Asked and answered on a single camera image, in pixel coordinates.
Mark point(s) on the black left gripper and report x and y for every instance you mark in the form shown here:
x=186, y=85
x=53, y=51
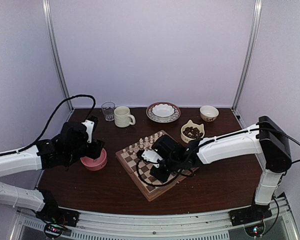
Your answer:
x=95, y=152

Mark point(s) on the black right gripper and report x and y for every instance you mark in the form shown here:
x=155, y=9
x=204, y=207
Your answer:
x=163, y=177

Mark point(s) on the white rook chess piece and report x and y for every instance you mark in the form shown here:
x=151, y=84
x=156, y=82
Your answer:
x=125, y=152

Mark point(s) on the white queen chess piece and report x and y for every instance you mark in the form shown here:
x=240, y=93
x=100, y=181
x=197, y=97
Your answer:
x=146, y=141

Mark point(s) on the white king chess piece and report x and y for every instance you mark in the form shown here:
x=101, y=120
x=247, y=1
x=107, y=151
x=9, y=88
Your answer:
x=141, y=143

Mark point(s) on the white bishop chess piece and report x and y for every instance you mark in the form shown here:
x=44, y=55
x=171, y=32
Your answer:
x=136, y=147

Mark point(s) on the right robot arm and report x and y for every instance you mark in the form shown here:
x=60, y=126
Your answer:
x=264, y=137

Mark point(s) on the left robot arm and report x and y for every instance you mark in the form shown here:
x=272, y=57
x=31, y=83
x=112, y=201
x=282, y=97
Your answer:
x=74, y=142

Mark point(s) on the wooden chess board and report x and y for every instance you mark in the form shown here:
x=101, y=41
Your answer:
x=145, y=185

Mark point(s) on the dark chess pieces pile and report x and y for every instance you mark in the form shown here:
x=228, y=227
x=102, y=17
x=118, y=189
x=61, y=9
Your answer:
x=192, y=132

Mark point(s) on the pink cat-ear bowl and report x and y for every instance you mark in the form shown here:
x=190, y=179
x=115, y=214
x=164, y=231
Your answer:
x=95, y=164

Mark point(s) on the cream ribbed mug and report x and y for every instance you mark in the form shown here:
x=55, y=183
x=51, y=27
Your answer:
x=123, y=117

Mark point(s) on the clear drinking glass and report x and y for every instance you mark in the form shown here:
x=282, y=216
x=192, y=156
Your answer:
x=108, y=109

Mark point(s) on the cream cat-ear bowl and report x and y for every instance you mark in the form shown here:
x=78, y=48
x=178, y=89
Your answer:
x=191, y=123

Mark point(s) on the white scalloped bowl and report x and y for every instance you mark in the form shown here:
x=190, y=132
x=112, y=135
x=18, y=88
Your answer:
x=163, y=110

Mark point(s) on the patterned ceramic plate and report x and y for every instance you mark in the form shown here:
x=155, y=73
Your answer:
x=163, y=120

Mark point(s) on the small white floral bowl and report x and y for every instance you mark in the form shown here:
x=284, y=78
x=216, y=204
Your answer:
x=208, y=113

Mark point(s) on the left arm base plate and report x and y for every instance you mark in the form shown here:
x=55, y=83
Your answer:
x=60, y=216

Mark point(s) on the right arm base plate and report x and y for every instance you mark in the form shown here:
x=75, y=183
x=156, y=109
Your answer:
x=249, y=214

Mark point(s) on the right aluminium frame post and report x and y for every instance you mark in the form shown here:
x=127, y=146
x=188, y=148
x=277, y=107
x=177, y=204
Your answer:
x=254, y=30

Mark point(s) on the aluminium frame post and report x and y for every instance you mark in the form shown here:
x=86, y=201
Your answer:
x=254, y=30
x=54, y=48

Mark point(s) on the aluminium front rail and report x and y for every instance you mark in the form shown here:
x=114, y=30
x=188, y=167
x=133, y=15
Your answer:
x=214, y=225

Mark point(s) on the left aluminium frame post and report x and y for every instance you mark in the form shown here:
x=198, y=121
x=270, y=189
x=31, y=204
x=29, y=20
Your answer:
x=54, y=48

